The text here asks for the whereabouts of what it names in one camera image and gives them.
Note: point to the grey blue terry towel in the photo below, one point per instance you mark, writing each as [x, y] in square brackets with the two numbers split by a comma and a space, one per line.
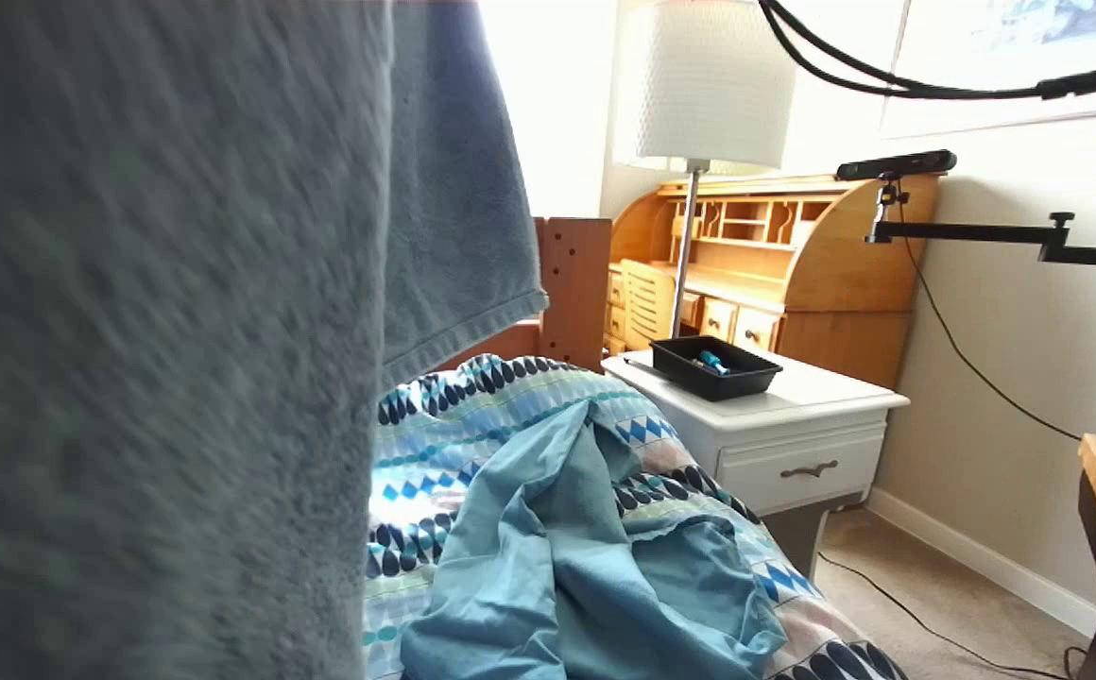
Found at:
[157, 340]

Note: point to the blue patterned bedspread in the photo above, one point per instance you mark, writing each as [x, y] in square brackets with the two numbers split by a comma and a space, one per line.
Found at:
[473, 392]

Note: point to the small blue item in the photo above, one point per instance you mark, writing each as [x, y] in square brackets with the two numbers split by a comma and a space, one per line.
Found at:
[711, 364]

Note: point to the black plastic tray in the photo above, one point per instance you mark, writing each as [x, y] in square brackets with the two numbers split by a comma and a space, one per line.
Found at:
[714, 368]

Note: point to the white sheer window curtain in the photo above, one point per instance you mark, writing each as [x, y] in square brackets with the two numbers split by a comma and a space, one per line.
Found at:
[559, 100]

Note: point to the white nightstand with drawer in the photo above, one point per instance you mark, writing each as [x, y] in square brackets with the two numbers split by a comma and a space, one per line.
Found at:
[778, 441]

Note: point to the wooden rolltop desk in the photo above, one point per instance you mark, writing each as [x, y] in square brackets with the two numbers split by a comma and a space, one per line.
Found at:
[815, 270]

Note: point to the wooden bunk bed frame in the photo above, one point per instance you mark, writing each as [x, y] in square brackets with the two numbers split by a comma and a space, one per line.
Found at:
[570, 290]

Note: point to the black stereo camera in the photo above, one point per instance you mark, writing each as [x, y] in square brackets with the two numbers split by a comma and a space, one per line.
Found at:
[898, 164]

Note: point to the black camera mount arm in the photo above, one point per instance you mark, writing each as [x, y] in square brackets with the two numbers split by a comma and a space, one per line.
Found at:
[989, 236]

